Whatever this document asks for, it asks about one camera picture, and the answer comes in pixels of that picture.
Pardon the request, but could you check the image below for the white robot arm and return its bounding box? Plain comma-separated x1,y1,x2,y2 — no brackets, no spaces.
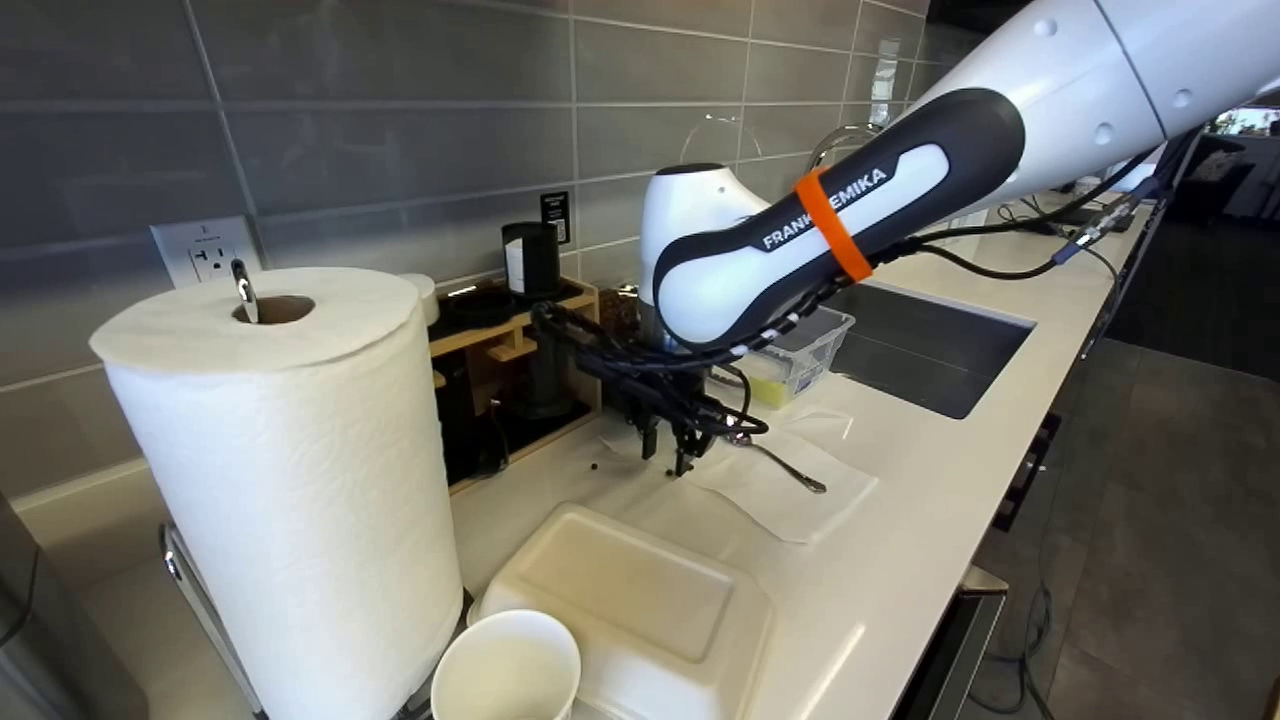
637,0,1280,456

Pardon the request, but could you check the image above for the black and white mug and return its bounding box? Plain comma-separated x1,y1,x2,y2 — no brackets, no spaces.
500,220,561,302

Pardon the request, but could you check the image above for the white wall outlet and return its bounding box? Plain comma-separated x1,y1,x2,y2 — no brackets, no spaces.
151,218,261,290

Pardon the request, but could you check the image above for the white paper napkin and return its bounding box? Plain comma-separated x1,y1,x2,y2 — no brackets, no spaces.
693,432,876,543

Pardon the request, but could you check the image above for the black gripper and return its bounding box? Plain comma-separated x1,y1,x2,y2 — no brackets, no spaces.
627,368,711,477

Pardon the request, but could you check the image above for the dark kitchen sink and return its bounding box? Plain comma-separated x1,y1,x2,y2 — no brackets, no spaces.
831,283,1028,422

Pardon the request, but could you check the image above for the white paper cup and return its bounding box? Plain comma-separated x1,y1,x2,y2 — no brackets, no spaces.
433,607,579,720

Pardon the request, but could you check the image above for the white paper towel roll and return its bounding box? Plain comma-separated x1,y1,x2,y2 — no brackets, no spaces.
85,266,470,720

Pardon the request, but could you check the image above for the clear plastic container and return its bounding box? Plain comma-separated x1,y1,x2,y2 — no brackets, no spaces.
740,307,858,408

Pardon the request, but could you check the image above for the metal paper towel holder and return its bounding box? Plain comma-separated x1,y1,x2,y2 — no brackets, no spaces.
157,255,473,720

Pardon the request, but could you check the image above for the wooden organizer rack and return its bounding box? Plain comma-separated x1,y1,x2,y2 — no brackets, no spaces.
433,283,602,483

